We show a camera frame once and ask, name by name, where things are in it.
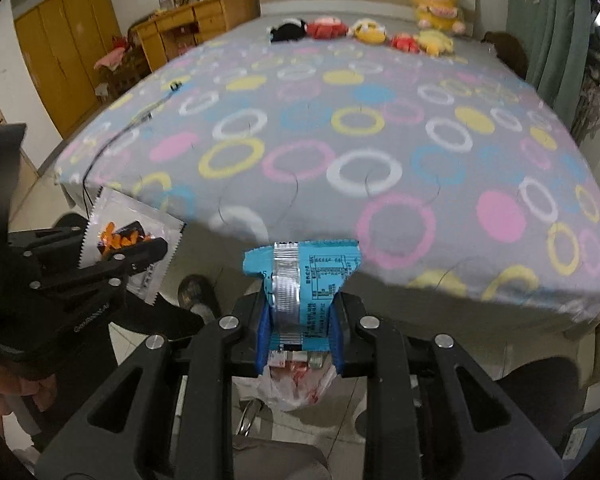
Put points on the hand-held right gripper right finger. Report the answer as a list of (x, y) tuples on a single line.
[(336, 337)]

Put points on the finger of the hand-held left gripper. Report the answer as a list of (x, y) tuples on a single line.
[(125, 260), (45, 242)]

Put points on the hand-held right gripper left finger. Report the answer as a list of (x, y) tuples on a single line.
[(264, 332)]

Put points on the white orange-print snack packet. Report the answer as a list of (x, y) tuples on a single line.
[(115, 210)]

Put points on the blue snack wrapper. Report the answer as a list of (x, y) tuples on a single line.
[(320, 280)]

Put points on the red and white plastic bag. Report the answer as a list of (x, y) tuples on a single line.
[(290, 390)]

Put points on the person's left hand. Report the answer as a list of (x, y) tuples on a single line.
[(10, 385)]

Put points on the person's left leg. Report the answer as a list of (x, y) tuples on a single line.
[(170, 317)]

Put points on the person's leg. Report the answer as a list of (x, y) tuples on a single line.
[(540, 390), (170, 317)]

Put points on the dark shoe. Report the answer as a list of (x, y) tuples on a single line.
[(197, 295)]

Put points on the wooden chair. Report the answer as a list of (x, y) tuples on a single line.
[(125, 77)]

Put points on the pink cloth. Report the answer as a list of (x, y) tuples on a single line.
[(111, 59)]

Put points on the yellow wooden wardrobe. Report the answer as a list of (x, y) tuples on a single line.
[(65, 45)]

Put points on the person's right leg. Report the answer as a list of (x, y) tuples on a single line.
[(540, 390)]

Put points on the wooden desk with drawers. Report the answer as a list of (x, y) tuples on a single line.
[(205, 20)]

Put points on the black plush toy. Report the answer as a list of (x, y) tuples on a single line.
[(286, 31)]

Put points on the small red plush toy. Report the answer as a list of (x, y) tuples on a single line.
[(405, 43)]

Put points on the yellow and white plush toy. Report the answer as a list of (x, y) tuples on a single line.
[(369, 33)]

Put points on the yellow duck plush toy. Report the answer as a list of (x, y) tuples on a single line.
[(435, 42)]

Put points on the dark brown chair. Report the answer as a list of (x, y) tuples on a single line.
[(507, 52)]

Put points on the ornate metal rack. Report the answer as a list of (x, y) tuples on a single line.
[(592, 105)]

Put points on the large yellow plush doll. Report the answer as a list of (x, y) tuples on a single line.
[(435, 0)]

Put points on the green curtain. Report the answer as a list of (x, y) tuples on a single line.
[(545, 35)]

